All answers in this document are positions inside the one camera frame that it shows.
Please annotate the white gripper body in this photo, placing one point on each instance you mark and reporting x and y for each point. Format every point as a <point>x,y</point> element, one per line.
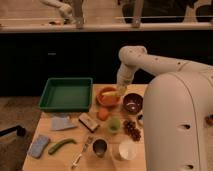
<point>125,75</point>

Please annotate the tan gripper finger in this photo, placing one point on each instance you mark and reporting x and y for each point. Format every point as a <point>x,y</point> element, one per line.
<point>121,89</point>

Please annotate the yellow banana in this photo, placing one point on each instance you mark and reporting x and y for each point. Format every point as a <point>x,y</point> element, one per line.
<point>111,93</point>

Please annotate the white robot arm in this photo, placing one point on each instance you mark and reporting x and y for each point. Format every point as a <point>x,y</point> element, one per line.
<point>175,105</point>

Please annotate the purple bowl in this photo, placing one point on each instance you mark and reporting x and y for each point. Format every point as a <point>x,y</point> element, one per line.
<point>133,102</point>

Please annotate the orange bowl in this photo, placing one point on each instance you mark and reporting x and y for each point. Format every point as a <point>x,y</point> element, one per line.
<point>107,101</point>

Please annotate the brown grape bunch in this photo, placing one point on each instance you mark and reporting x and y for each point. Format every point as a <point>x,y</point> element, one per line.
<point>131,130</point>

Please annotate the wooden brush block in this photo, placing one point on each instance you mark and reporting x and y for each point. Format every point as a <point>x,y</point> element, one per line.
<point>88,122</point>

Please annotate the green plastic tray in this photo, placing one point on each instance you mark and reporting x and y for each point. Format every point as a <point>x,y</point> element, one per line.
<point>67,95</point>

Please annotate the silver metal cup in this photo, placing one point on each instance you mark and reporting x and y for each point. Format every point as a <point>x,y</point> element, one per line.
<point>99,147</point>

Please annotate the white paper cup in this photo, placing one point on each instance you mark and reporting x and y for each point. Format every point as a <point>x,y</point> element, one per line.
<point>127,150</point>

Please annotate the grey folded cloth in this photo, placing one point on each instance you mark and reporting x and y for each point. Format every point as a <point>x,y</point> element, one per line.
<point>59,123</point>

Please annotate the silver fork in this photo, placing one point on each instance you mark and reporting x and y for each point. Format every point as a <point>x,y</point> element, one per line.
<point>85,146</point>

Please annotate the green cucumber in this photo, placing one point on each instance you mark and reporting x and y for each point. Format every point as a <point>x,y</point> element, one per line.
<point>59,144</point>

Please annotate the blue sponge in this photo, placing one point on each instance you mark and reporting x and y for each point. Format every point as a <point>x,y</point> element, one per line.
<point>38,145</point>

